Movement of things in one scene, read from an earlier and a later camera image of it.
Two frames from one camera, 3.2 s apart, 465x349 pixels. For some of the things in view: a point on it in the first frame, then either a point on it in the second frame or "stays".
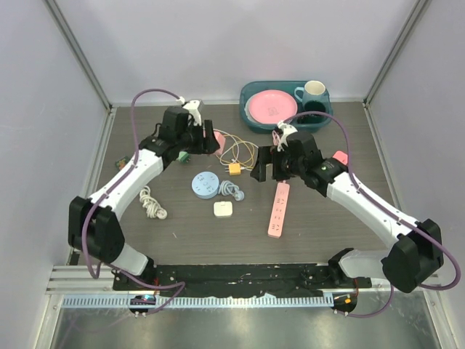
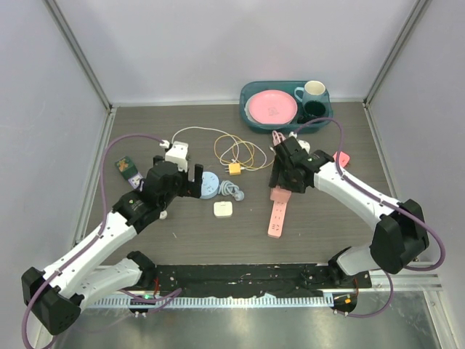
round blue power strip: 205,185 stays
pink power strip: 278,209 stays
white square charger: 223,209 stays
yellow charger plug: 235,169 stays
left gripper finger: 210,145 to 196,186
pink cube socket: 221,139 to 279,194
